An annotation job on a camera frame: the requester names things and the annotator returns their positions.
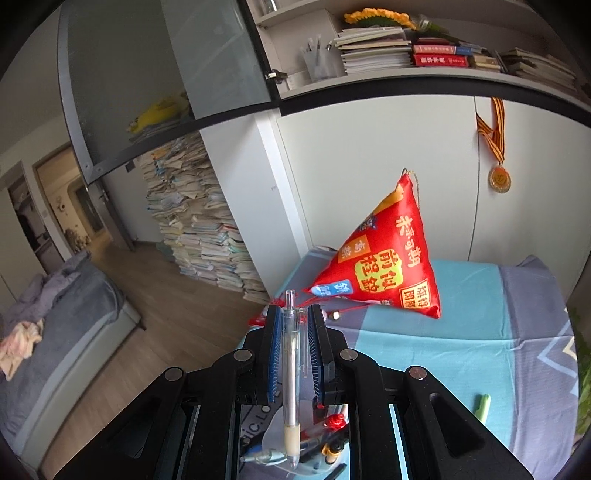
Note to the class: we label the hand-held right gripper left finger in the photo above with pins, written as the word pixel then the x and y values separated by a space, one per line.
pixel 273 355

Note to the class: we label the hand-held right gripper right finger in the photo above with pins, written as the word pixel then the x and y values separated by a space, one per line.
pixel 315 355

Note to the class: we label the clear pen with beige grip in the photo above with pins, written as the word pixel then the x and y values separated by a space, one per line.
pixel 291 369

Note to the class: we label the frosted plastic pen cup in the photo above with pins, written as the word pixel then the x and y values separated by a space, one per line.
pixel 270 438

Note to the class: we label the red tassel with bell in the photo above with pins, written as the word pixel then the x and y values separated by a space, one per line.
pixel 256 320

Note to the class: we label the red pyramid pillow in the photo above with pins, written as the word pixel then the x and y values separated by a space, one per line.
pixel 392 258

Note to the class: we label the blue patterned cloth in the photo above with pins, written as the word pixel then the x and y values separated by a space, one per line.
pixel 452 350

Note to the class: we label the tall stack of papers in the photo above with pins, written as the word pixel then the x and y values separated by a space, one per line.
pixel 203 230

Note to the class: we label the light green pen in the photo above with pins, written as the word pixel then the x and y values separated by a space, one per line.
pixel 482 407

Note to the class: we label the bed with grey sheet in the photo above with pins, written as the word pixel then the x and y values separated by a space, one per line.
pixel 69 332

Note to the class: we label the grey room door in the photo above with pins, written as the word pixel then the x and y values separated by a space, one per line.
pixel 117 221

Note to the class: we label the grey blanket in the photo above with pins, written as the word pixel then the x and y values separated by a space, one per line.
pixel 51 286

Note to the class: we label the pink cloth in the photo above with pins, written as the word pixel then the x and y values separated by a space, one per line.
pixel 18 346

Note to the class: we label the gold medal with striped ribbon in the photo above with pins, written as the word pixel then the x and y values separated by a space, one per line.
pixel 500 179

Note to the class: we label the green potted plant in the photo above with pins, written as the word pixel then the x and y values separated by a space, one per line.
pixel 582 392

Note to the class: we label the frosted cup with brushes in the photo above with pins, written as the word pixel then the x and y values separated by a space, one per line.
pixel 321 64

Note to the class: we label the stack of pale books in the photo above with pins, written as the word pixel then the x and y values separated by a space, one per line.
pixel 374 53

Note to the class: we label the glass cabinet door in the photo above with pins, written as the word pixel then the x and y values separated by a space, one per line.
pixel 152 69

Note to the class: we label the red book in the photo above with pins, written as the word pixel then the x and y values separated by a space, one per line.
pixel 434 49
pixel 438 61

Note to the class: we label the artificial sunflower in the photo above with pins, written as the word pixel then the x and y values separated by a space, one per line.
pixel 378 17

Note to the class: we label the stack of worn books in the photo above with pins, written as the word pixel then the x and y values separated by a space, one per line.
pixel 540 69

